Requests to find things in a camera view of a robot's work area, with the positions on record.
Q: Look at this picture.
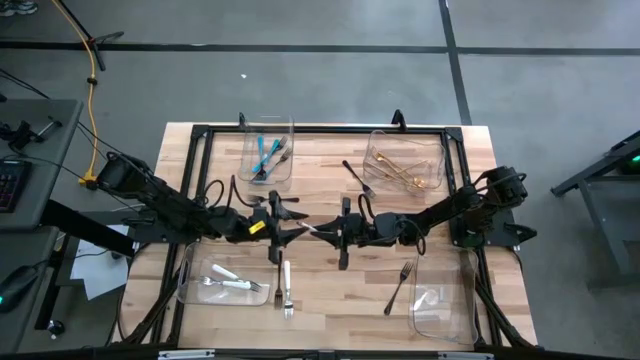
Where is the black keyboard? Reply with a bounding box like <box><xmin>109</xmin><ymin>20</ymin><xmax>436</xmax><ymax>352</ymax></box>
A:
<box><xmin>0</xmin><ymin>158</ymin><xmax>32</xmax><ymax>215</ymax></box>

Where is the black desk clamp device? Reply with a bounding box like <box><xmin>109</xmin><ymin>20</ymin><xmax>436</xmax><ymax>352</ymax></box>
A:
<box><xmin>0</xmin><ymin>115</ymin><xmax>65</xmax><ymax>151</ymax></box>

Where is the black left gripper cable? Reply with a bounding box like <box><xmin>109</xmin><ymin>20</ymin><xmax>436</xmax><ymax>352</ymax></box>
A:
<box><xmin>202</xmin><ymin>174</ymin><xmax>251</xmax><ymax>211</ymax></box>

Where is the black computer mouse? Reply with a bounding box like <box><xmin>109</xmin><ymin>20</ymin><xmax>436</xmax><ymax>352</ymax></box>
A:
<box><xmin>0</xmin><ymin>264</ymin><xmax>40</xmax><ymax>315</ymax></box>

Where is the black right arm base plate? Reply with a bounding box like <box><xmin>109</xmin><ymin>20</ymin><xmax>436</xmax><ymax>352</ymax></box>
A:
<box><xmin>449</xmin><ymin>209</ymin><xmax>539</xmax><ymax>249</ymax></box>

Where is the cutlery pile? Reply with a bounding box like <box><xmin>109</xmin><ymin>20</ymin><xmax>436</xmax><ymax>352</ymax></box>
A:
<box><xmin>374</xmin><ymin>149</ymin><xmax>426</xmax><ymax>189</ymax></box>

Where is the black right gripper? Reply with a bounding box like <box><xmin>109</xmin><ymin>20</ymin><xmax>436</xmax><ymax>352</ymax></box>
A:
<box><xmin>313</xmin><ymin>197</ymin><xmax>401</xmax><ymax>271</ymax></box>

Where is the dark grey cart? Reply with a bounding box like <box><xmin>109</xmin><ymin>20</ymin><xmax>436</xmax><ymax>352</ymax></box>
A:
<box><xmin>549</xmin><ymin>128</ymin><xmax>640</xmax><ymax>291</ymax></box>

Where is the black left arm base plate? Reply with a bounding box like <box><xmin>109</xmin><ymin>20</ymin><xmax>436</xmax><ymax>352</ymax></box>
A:
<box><xmin>124</xmin><ymin>214</ymin><xmax>207</xmax><ymax>245</ymax></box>

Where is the clear plastic bin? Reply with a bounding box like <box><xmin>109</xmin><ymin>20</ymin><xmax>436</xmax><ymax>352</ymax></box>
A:
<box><xmin>362</xmin><ymin>128</ymin><xmax>448</xmax><ymax>194</ymax></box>
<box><xmin>177</xmin><ymin>241</ymin><xmax>275</xmax><ymax>307</ymax></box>
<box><xmin>407</xmin><ymin>244</ymin><xmax>479</xmax><ymax>346</ymax></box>
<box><xmin>238</xmin><ymin>115</ymin><xmax>296</xmax><ymax>186</ymax></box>

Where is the black desk support beam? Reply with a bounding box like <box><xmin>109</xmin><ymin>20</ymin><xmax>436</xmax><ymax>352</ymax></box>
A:
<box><xmin>39</xmin><ymin>198</ymin><xmax>137</xmax><ymax>259</ymax></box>

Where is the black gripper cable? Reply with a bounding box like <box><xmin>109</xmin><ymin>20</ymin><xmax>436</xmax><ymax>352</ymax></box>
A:
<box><xmin>356</xmin><ymin>193</ymin><xmax>427</xmax><ymax>257</ymax></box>
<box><xmin>202</xmin><ymin>174</ymin><xmax>251</xmax><ymax>211</ymax></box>

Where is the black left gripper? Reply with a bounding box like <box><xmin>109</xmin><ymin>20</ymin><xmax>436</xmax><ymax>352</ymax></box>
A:
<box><xmin>222</xmin><ymin>189</ymin><xmax>310</xmax><ymax>265</ymax></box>

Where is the black metal rig frame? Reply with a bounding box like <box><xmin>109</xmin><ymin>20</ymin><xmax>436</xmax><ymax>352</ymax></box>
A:
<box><xmin>112</xmin><ymin>122</ymin><xmax>540</xmax><ymax>360</ymax></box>

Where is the black tripod stand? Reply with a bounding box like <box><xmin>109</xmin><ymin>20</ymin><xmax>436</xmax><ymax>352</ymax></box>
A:
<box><xmin>52</xmin><ymin>0</ymin><xmax>125</xmax><ymax>72</ymax></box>

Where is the grey low desk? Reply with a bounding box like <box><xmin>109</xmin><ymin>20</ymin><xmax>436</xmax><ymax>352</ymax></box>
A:
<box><xmin>0</xmin><ymin>225</ymin><xmax>61</xmax><ymax>354</ymax></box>

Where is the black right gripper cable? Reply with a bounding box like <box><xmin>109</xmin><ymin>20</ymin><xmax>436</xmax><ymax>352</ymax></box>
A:
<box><xmin>356</xmin><ymin>193</ymin><xmax>427</xmax><ymax>257</ymax></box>

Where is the person's shoe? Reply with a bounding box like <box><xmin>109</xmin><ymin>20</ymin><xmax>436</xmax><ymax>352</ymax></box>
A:
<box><xmin>0</xmin><ymin>0</ymin><xmax>39</xmax><ymax>17</ymax></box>

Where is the yellow power cable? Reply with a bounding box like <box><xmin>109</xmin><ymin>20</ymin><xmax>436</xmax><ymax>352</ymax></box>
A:
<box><xmin>49</xmin><ymin>0</ymin><xmax>101</xmax><ymax>191</ymax></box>

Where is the white metal bracket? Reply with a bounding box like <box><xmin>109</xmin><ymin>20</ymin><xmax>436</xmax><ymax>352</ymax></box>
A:
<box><xmin>437</xmin><ymin>352</ymin><xmax>495</xmax><ymax>360</ymax></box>
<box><xmin>157</xmin><ymin>349</ymin><xmax>216</xmax><ymax>360</ymax></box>

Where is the white paper sheet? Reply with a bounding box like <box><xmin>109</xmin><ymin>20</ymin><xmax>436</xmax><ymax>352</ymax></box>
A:
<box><xmin>69</xmin><ymin>224</ymin><xmax>139</xmax><ymax>301</ymax></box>

